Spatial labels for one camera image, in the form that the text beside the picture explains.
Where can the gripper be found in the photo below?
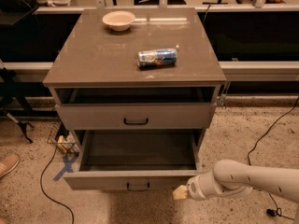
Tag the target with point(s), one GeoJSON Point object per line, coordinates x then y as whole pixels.
{"type": "Point", "coordinates": [193, 188]}

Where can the grey drawer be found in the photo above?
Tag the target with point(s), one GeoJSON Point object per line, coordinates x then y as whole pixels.
{"type": "Point", "coordinates": [136, 160]}
{"type": "Point", "coordinates": [136, 116]}

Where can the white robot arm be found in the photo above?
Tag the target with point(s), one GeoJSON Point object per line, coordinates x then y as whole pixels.
{"type": "Point", "coordinates": [233, 179]}

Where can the grey top drawer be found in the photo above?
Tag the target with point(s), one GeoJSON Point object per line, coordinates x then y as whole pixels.
{"type": "Point", "coordinates": [136, 116]}

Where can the grey drawer cabinet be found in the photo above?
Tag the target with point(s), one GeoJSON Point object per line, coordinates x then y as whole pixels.
{"type": "Point", "coordinates": [98, 66]}

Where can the blue tape cross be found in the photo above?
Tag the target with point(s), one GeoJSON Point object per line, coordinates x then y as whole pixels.
{"type": "Point", "coordinates": [68, 161]}

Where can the blue silver drink can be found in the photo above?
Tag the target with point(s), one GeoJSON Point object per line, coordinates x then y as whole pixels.
{"type": "Point", "coordinates": [156, 58]}

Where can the tan shoe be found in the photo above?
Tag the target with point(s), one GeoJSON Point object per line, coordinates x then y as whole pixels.
{"type": "Point", "coordinates": [8, 163]}

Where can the white bowl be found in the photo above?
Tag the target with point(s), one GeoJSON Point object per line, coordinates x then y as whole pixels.
{"type": "Point", "coordinates": [119, 20]}

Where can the black tripod stand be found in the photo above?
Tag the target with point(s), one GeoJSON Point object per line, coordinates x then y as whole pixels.
{"type": "Point", "coordinates": [12, 104]}

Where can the black chair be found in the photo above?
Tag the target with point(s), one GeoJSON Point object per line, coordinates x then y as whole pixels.
{"type": "Point", "coordinates": [13, 11]}

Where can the wire basket with items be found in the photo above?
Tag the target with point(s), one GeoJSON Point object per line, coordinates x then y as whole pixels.
{"type": "Point", "coordinates": [62, 139]}

